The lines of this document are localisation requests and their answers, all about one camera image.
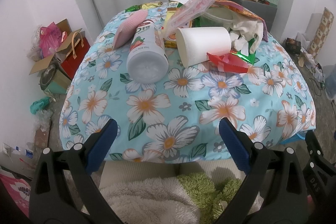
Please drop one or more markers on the teal metal tin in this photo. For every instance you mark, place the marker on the teal metal tin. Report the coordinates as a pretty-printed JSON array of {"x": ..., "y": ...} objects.
[{"x": 54, "y": 81}]

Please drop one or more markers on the floral blue tablecloth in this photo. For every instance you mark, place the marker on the floral blue tablecloth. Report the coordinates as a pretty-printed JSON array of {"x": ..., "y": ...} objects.
[{"x": 176, "y": 119}]

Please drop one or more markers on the grey cabinet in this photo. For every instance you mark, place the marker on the grey cabinet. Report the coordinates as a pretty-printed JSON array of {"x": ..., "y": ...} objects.
[{"x": 267, "y": 12}]

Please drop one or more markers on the white strawberry drink bottle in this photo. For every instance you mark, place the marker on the white strawberry drink bottle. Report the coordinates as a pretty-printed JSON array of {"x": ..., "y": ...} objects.
[{"x": 147, "y": 62}]

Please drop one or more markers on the white tissue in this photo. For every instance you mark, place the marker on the white tissue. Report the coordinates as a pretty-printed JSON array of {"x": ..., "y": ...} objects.
[{"x": 246, "y": 35}]

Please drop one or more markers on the clear pink plastic bag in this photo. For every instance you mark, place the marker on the clear pink plastic bag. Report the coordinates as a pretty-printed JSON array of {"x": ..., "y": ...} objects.
[{"x": 186, "y": 13}]

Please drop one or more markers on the gold candy wrapper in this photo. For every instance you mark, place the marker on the gold candy wrapper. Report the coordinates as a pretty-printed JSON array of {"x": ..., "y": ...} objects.
[{"x": 151, "y": 5}]

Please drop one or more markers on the dark brown bag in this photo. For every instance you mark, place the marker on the dark brown bag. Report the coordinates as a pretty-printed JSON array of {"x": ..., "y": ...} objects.
[{"x": 293, "y": 46}]

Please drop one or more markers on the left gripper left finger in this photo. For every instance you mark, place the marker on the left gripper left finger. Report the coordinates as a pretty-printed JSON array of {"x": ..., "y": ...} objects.
[{"x": 50, "y": 198}]

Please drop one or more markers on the white paper cup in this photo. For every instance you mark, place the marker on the white paper cup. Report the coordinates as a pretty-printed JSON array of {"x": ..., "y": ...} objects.
[{"x": 193, "y": 44}]

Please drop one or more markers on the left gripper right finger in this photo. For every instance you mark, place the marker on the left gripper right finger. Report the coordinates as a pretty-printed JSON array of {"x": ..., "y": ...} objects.
[{"x": 286, "y": 199}]

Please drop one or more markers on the green fuzzy cloth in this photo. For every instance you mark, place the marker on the green fuzzy cloth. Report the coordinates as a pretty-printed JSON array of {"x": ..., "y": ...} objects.
[{"x": 210, "y": 199}]

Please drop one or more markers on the red foil wrapper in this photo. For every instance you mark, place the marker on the red foil wrapper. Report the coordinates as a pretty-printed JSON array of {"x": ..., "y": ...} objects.
[{"x": 229, "y": 63}]

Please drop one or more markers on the pink sponge pad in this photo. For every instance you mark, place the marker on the pink sponge pad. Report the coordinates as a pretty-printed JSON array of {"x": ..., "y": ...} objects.
[{"x": 128, "y": 28}]

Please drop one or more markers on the green foil snack bag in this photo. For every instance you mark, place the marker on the green foil snack bag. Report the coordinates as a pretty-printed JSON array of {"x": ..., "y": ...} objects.
[{"x": 245, "y": 54}]

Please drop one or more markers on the red paper gift bag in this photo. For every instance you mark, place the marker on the red paper gift bag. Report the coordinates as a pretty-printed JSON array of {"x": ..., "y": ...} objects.
[{"x": 77, "y": 48}]

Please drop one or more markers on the cardboard box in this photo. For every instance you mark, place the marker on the cardboard box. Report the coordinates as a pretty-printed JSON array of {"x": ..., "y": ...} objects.
[{"x": 59, "y": 55}]

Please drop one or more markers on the white fuzzy blanket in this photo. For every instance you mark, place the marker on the white fuzzy blanket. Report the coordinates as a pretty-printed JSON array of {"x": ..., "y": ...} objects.
[{"x": 154, "y": 200}]

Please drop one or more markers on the pink orange snack bag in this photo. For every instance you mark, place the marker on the pink orange snack bag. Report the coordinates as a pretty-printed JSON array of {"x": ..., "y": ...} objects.
[{"x": 233, "y": 6}]

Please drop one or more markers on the patterned roll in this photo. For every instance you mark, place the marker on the patterned roll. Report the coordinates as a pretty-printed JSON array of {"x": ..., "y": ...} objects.
[{"x": 321, "y": 33}]

